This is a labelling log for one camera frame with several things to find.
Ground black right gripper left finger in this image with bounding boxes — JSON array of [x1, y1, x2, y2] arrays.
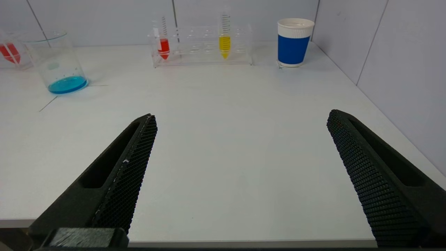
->
[[27, 114, 158, 244]]

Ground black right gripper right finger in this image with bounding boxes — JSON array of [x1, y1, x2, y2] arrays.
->
[[326, 109, 446, 249]]

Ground yellow pigment test tube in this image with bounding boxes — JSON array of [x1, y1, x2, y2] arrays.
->
[[218, 6, 232, 60]]

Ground clear glass beaker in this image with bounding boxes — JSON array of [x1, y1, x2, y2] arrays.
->
[[22, 31, 89, 94]]

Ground red pigment tube white label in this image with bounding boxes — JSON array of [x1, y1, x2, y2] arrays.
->
[[152, 16, 171, 60]]

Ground red pigment test tube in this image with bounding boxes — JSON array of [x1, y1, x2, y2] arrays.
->
[[0, 33, 21, 65]]

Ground blue white paper cup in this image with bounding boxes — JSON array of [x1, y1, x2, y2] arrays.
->
[[277, 18, 315, 67]]

